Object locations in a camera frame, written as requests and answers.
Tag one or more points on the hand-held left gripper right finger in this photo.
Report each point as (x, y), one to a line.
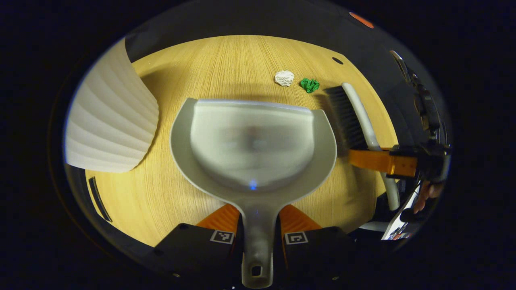
(318, 253)

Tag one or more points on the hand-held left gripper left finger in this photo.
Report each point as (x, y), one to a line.
(193, 249)

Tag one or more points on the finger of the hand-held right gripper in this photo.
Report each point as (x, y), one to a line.
(375, 161)

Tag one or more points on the small white broom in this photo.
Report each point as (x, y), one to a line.
(358, 108)

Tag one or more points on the green paper ball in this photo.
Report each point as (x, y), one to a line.
(309, 85)

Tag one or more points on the grey plastic dustpan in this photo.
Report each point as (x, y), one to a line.
(254, 141)

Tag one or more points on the white paper ball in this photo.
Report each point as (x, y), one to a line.
(284, 78)

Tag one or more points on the white ribbed garbage bin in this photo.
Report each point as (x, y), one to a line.
(113, 121)

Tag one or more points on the wooden desktop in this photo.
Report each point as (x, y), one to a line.
(225, 68)

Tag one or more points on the white printed paper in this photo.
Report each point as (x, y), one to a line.
(397, 227)

